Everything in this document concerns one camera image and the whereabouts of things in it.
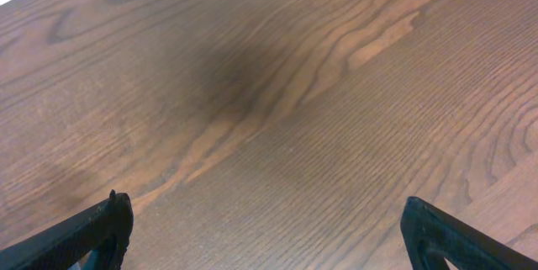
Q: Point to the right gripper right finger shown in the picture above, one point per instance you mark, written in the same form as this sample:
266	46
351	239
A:
436	240

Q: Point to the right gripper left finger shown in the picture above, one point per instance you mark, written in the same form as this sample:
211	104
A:
100	233

